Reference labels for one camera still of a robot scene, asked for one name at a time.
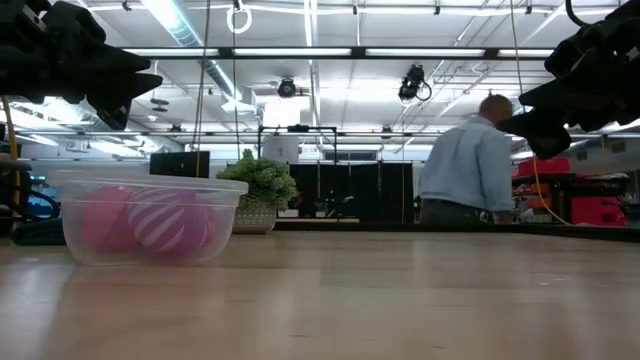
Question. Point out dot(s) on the large red storage bin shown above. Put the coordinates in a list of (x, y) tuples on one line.
[(597, 211), (547, 167)]

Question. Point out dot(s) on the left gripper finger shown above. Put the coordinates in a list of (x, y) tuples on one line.
[(125, 97), (127, 62)]

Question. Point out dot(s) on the round black ceiling fixture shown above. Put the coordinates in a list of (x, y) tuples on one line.
[(286, 88)]

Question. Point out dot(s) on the person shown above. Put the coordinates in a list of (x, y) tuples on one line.
[(470, 165)]

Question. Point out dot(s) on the clear plastic tupperware container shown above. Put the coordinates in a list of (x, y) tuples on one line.
[(67, 240)]

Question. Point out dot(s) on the black shelf with red items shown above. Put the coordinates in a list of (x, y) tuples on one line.
[(550, 197)]

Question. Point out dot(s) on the black partition panels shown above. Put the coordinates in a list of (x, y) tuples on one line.
[(360, 192)]

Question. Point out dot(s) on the dark green folded cloth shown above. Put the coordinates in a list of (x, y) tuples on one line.
[(37, 232)]

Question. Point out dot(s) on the black rectangular box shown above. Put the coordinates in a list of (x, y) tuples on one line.
[(175, 164)]

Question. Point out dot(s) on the pink white striped ball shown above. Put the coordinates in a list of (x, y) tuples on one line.
[(170, 222)]

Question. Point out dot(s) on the black ceiling camera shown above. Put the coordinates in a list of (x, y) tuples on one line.
[(411, 85)]

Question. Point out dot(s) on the black aluminium table frame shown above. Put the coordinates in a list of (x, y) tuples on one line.
[(350, 226)]

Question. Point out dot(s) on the plain pink ball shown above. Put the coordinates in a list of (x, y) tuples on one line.
[(106, 217)]

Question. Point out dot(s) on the green potted plant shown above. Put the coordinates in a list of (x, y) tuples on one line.
[(265, 182)]

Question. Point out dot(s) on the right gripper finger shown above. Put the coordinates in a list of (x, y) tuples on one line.
[(547, 130), (550, 96)]

